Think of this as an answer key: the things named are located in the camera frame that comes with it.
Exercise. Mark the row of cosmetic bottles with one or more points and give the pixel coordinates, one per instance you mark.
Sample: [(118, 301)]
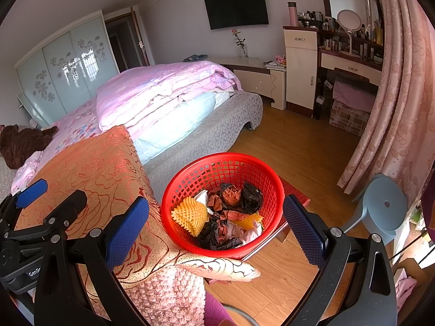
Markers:
[(312, 15)]

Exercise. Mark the pink folded quilt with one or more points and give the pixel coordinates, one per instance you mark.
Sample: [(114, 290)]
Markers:
[(163, 88)]

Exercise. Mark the black wall television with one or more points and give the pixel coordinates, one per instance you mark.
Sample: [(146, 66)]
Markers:
[(236, 5)]

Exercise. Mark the cream tall side cabinet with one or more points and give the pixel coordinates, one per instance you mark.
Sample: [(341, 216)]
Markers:
[(299, 74)]

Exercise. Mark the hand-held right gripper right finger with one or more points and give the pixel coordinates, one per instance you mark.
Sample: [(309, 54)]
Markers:
[(306, 232)]

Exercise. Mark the brown cardboard box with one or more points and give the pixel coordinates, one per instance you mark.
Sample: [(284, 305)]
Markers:
[(407, 265)]

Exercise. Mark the grey upholstered bed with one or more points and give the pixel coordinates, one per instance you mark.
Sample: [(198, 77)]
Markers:
[(210, 132)]

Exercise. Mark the black plastic bag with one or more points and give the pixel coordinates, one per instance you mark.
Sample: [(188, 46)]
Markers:
[(251, 197), (210, 231)]

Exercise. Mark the round white makeup mirror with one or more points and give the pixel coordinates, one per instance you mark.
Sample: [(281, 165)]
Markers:
[(348, 22)]

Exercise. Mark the cream brown dressing table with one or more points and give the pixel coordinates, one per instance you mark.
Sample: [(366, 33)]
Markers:
[(346, 64)]

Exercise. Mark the orange rose pattern tablecloth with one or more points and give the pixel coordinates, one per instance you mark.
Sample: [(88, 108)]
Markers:
[(102, 163)]

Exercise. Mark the small white sock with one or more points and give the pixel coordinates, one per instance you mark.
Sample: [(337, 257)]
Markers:
[(249, 236)]

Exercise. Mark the pink floral curtain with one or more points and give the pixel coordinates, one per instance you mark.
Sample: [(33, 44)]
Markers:
[(397, 108)]

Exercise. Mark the red plastic mesh basket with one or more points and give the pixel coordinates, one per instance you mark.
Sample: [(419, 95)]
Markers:
[(222, 155)]

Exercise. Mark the dark stool pink cushion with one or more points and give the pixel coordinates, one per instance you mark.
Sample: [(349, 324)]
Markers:
[(353, 96)]

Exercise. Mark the yellow foam net red sticker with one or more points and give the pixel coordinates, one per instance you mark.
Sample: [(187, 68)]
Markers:
[(251, 220)]

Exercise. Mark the purple cloth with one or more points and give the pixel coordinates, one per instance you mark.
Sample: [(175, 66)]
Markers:
[(214, 312)]

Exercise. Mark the brown framed room door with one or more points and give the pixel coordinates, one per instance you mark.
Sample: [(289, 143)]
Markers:
[(139, 34)]

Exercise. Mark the pink rose stem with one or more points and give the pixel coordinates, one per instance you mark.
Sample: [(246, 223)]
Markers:
[(234, 31)]

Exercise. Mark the white cloth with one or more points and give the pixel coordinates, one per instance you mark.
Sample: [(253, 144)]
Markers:
[(202, 197)]

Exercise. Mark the large brown teddy bear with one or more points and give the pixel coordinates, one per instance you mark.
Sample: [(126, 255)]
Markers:
[(23, 144)]

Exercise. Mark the cream low television cabinet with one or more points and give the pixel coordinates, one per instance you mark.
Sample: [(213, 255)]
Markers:
[(258, 81)]

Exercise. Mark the glass door floral wardrobe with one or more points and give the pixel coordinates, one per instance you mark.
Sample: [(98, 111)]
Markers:
[(68, 68)]

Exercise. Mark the yellow foam fruit net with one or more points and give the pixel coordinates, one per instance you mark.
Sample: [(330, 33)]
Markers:
[(190, 215)]

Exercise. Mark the patterned storage box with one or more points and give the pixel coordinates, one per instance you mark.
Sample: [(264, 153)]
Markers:
[(346, 119)]

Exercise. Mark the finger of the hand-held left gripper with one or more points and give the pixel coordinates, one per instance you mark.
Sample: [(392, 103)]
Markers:
[(69, 205), (30, 190)]

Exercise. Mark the pink fleece cloth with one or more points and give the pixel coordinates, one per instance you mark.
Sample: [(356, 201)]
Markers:
[(163, 295)]

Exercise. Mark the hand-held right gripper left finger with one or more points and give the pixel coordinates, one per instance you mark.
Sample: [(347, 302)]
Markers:
[(127, 231)]

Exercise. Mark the maroon cloth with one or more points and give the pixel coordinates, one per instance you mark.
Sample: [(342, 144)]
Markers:
[(429, 217)]

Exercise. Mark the pink thermos bottle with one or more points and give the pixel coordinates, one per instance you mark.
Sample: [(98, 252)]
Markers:
[(292, 15)]

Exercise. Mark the pink brown paper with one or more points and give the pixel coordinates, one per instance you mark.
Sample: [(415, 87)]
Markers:
[(231, 197)]

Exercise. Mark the clear glass vase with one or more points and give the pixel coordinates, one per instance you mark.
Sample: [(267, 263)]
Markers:
[(244, 52)]

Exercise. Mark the pink floral ornament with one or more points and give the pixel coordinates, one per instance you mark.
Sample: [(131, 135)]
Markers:
[(280, 59)]

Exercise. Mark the light blue plastic stool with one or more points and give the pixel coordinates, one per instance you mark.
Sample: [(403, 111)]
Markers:
[(384, 210)]

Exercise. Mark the pink floral bedsheet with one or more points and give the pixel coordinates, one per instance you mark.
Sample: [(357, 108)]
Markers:
[(74, 125)]

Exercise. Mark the light blue duvet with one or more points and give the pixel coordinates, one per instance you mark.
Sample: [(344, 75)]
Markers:
[(176, 122)]

